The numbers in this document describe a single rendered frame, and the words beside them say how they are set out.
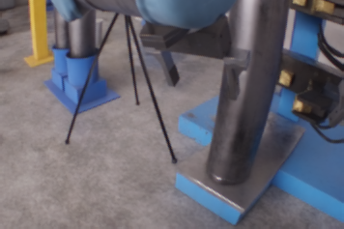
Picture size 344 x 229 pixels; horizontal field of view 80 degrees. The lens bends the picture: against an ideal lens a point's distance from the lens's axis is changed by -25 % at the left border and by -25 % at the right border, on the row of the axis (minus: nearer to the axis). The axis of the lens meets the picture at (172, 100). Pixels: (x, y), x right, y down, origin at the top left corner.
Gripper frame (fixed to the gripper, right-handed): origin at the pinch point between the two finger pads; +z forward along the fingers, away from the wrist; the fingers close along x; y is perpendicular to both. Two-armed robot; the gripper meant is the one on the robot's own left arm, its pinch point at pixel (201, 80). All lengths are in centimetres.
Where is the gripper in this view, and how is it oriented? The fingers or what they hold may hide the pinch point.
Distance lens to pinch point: 50.2
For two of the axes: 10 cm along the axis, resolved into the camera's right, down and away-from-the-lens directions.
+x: -8.4, -2.0, 5.0
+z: 2.5, 6.8, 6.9
